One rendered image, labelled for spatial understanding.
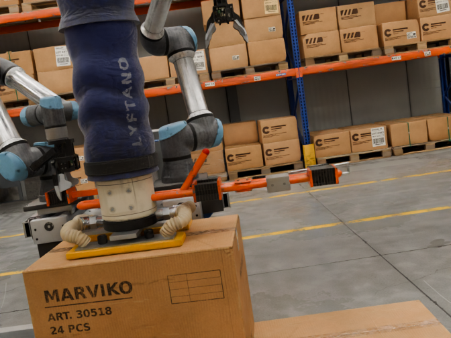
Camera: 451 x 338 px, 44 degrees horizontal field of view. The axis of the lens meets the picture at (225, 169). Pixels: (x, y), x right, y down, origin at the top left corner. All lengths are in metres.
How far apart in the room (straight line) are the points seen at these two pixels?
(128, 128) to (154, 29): 0.72
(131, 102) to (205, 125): 0.67
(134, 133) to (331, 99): 8.88
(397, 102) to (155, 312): 9.41
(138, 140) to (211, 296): 0.49
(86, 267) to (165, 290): 0.23
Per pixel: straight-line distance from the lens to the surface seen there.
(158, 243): 1.62
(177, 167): 2.21
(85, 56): 1.66
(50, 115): 2.03
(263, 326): 2.01
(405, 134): 9.46
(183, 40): 2.38
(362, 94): 10.55
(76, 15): 1.67
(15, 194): 10.76
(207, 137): 2.26
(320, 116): 10.37
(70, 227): 1.74
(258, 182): 1.68
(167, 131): 2.21
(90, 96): 1.65
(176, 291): 1.59
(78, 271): 1.64
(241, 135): 9.36
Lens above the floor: 1.35
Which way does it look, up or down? 7 degrees down
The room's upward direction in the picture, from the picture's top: 8 degrees counter-clockwise
